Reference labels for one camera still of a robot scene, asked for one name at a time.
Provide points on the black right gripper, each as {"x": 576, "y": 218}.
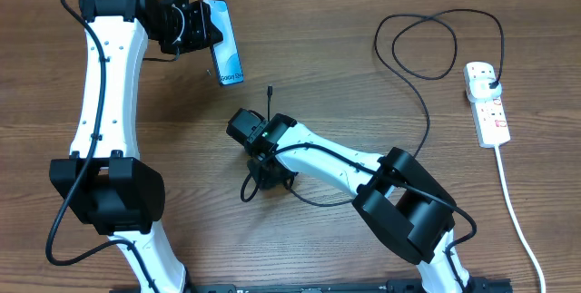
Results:
{"x": 267, "y": 180}

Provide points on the blue Samsung Galaxy smartphone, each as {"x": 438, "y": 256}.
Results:
{"x": 225, "y": 55}

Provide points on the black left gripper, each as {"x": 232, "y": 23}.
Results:
{"x": 206, "y": 34}

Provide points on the white charger plug adapter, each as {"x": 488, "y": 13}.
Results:
{"x": 481, "y": 90}

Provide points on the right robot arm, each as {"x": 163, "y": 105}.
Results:
{"x": 404, "y": 206}

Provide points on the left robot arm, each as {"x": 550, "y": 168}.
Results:
{"x": 103, "y": 180}

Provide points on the white power strip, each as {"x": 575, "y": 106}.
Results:
{"x": 489, "y": 116}

